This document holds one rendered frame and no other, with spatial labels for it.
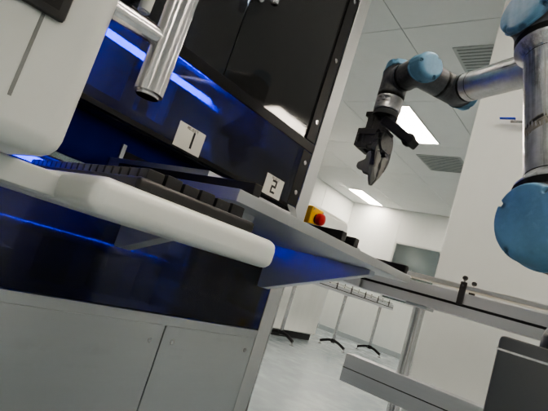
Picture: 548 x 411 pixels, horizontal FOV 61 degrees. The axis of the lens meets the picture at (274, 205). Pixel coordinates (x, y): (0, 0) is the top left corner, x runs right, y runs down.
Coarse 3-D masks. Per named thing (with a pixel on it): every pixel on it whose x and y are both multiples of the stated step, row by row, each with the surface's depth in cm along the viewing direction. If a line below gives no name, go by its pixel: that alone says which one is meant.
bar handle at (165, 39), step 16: (176, 0) 38; (192, 0) 39; (128, 16) 36; (176, 16) 38; (192, 16) 40; (144, 32) 37; (160, 32) 38; (176, 32) 38; (160, 48) 38; (176, 48) 39; (144, 64) 38; (160, 64) 38; (144, 80) 37; (160, 80) 38; (144, 96) 39; (160, 96) 38
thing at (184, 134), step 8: (184, 128) 109; (192, 128) 111; (176, 136) 107; (184, 136) 109; (200, 136) 113; (176, 144) 108; (184, 144) 109; (192, 144) 111; (200, 144) 113; (192, 152) 112
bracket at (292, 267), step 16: (288, 256) 133; (304, 256) 130; (272, 272) 135; (288, 272) 131; (304, 272) 128; (320, 272) 125; (336, 272) 122; (352, 272) 119; (368, 272) 117; (272, 288) 136
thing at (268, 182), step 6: (270, 174) 134; (270, 180) 134; (276, 180) 137; (264, 186) 133; (270, 186) 135; (276, 186) 137; (282, 186) 139; (264, 192) 133; (270, 192) 135; (276, 192) 137; (276, 198) 138
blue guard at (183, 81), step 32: (128, 32) 95; (96, 64) 91; (128, 64) 96; (96, 96) 92; (128, 96) 97; (192, 96) 110; (224, 96) 117; (160, 128) 104; (224, 128) 119; (256, 128) 127; (224, 160) 120; (256, 160) 129; (288, 160) 140; (288, 192) 142
